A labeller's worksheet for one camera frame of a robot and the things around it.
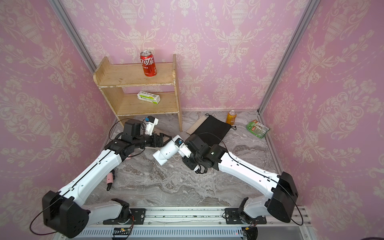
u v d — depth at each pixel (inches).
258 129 42.1
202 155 21.4
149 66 29.1
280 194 15.3
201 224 29.3
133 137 23.7
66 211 15.0
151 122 27.3
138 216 29.3
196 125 44.1
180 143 25.5
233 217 28.8
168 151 27.4
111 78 30.6
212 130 43.0
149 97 37.1
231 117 41.4
